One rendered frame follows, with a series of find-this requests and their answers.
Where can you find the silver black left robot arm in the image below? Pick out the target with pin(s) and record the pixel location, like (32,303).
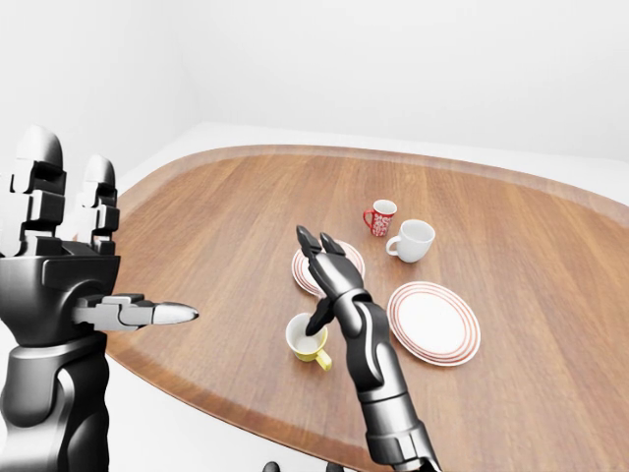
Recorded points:
(54,408)

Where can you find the plain white mug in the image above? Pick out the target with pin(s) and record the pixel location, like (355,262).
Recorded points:
(413,241)

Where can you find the small dark shape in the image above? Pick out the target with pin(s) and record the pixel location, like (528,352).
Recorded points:
(271,466)

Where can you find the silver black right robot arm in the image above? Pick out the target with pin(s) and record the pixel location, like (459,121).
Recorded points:
(383,373)

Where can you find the white plate with red rings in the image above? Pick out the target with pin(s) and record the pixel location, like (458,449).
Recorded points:
(301,270)
(433,322)

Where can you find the red patterned mug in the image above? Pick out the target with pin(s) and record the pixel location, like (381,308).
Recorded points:
(381,217)

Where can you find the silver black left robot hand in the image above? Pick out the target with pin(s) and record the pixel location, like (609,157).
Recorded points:
(59,280)

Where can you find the yellow and white mug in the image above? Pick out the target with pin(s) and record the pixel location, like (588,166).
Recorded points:
(307,339)

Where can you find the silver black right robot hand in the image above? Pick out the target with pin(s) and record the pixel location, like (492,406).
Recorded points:
(334,277)

